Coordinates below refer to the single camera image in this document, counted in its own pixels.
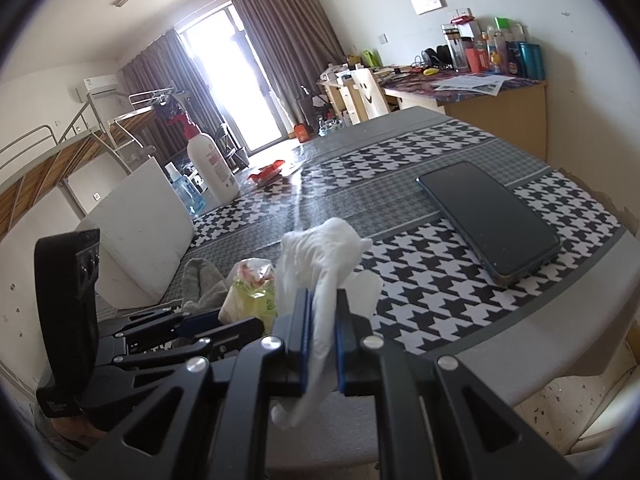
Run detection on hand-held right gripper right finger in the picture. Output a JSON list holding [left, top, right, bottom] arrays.
[[335, 287, 576, 480]]

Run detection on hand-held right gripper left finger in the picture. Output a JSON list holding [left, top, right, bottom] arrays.
[[65, 287, 316, 480]]

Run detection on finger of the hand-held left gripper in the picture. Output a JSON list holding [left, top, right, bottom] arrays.
[[100, 307, 221, 346], [112, 316, 265, 363]]

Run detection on yellow plastic bag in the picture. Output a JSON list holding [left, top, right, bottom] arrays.
[[218, 257, 278, 333]]

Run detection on grey sock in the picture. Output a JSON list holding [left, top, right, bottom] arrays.
[[172, 257, 228, 348]]

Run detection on white tissue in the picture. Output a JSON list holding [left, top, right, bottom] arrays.
[[270, 217, 383, 431]]

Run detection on white foam lid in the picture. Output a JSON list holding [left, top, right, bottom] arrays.
[[75, 157, 196, 306]]

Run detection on blue liquid bottle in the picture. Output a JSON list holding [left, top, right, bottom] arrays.
[[165, 161, 207, 216]]

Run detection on metal bunk bed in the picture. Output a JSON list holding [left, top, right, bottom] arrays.
[[107, 87, 191, 161], [0, 125, 156, 241]]

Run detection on white spray bottle red nozzle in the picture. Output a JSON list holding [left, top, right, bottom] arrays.
[[175, 105, 240, 206]]

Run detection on red snack packet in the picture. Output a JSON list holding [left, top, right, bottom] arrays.
[[248, 160, 287, 184]]

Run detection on black folding chair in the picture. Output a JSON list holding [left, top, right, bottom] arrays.
[[216, 122, 248, 168]]

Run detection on black smartphone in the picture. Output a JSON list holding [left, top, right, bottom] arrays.
[[416, 161, 561, 288]]

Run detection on plastic bucket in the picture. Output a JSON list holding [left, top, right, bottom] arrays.
[[317, 115, 346, 138]]

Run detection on hanging clothes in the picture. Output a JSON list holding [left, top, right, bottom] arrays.
[[152, 92, 183, 121]]

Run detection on white air conditioner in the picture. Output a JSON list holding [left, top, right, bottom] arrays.
[[75, 74, 121, 102]]

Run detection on cluttered wooden desk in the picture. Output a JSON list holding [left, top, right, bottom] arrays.
[[317, 62, 361, 121]]

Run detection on wooden smiley face chair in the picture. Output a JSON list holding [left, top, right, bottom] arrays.
[[350, 67, 392, 120]]

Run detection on brown curtain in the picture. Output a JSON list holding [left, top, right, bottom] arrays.
[[117, 27, 231, 161], [230, 0, 347, 136]]

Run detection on glass balcony door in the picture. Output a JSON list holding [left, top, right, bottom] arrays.
[[180, 4, 291, 153]]

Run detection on wooden desk with printed mat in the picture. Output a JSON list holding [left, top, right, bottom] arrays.
[[381, 72, 549, 161]]

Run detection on printed papers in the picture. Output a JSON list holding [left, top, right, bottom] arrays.
[[432, 75, 513, 97]]

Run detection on black headphones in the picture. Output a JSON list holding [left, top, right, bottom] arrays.
[[421, 46, 453, 68]]

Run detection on group of bottles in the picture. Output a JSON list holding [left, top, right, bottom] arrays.
[[440, 16, 546, 81]]

